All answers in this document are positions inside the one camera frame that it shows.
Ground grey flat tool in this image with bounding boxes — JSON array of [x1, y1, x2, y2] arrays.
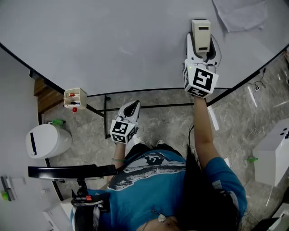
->
[[0, 175, 16, 202]]

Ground white rounded appliance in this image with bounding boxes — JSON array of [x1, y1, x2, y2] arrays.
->
[[42, 202, 73, 231]]

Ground person's blue printed shirt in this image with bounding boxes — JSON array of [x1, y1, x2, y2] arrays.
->
[[70, 148, 248, 231]]

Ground person's left forearm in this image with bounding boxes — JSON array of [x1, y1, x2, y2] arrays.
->
[[99, 142, 127, 190]]

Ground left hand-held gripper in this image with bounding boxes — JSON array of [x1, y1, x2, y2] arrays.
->
[[109, 100, 141, 145]]

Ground light grey cloth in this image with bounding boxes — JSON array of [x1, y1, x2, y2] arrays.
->
[[212, 0, 268, 32]]

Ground brown wooden steps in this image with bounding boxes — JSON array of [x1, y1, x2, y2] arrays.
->
[[33, 78, 65, 113]]

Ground white oval lidded bin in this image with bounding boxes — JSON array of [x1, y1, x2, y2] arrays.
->
[[25, 124, 73, 160]]

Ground white box with black marks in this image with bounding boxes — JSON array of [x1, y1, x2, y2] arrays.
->
[[252, 118, 289, 187]]

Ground person's right forearm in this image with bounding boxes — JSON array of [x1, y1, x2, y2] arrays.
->
[[193, 97, 221, 170]]

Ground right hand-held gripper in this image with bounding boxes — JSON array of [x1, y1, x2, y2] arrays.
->
[[182, 32, 222, 99]]

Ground cream marker holder box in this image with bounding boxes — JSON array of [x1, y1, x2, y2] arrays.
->
[[63, 88, 88, 110]]

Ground person's bare neck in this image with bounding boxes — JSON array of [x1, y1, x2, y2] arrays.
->
[[137, 216, 181, 231]]

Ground white and black appliance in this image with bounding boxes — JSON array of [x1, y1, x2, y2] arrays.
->
[[255, 203, 289, 231]]

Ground beige rectangular device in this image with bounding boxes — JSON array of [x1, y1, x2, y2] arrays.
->
[[191, 19, 212, 54]]

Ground black flat mounted device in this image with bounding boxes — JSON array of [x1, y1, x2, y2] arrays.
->
[[28, 164, 119, 180]]

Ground grey black shoulder strap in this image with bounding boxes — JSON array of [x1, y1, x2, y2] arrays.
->
[[71, 204, 101, 231]]

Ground person's black trousers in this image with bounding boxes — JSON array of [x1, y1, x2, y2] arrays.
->
[[125, 143, 182, 158]]

